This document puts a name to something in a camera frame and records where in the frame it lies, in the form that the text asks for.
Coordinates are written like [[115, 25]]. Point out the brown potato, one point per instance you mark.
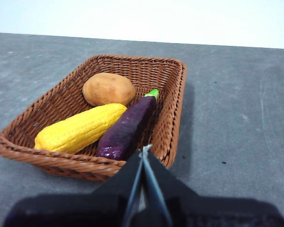
[[109, 89]]

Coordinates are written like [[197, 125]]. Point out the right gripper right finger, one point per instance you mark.
[[163, 182]]

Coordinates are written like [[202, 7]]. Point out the brown wicker basket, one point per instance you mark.
[[61, 104]]

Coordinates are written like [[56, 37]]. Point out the yellow corn cob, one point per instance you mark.
[[80, 130]]

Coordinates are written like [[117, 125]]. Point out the purple eggplant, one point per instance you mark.
[[130, 127]]

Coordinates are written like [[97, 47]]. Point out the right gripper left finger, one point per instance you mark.
[[123, 182]]

